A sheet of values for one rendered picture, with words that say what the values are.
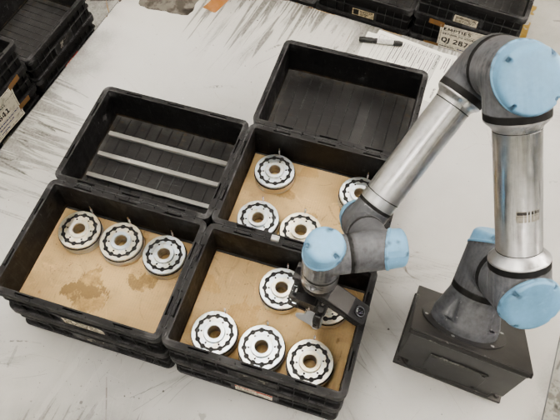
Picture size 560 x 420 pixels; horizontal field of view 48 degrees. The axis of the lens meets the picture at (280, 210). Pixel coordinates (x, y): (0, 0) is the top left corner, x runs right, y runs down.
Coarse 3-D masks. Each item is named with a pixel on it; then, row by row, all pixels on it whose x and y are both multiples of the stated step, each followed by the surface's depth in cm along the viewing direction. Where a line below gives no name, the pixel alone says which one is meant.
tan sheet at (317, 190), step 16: (256, 160) 165; (304, 176) 162; (320, 176) 162; (336, 176) 162; (240, 192) 160; (256, 192) 160; (288, 192) 160; (304, 192) 160; (320, 192) 160; (336, 192) 160; (240, 208) 158; (288, 208) 158; (304, 208) 158; (320, 208) 158; (336, 208) 158; (320, 224) 155; (336, 224) 155
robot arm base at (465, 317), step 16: (448, 288) 139; (464, 288) 134; (448, 304) 136; (464, 304) 134; (480, 304) 132; (448, 320) 135; (464, 320) 133; (480, 320) 133; (496, 320) 135; (464, 336) 133; (480, 336) 133; (496, 336) 135
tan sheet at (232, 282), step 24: (216, 264) 150; (240, 264) 150; (216, 288) 147; (240, 288) 147; (192, 312) 144; (240, 312) 144; (264, 312) 144; (216, 336) 141; (240, 336) 141; (288, 336) 141; (312, 336) 141; (336, 336) 141; (336, 360) 139; (336, 384) 136
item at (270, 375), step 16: (256, 240) 142; (192, 272) 138; (368, 272) 138; (368, 288) 136; (176, 304) 134; (368, 304) 134; (192, 352) 129; (208, 352) 129; (352, 352) 131; (240, 368) 128; (352, 368) 128; (288, 384) 127; (304, 384) 127; (336, 400) 126
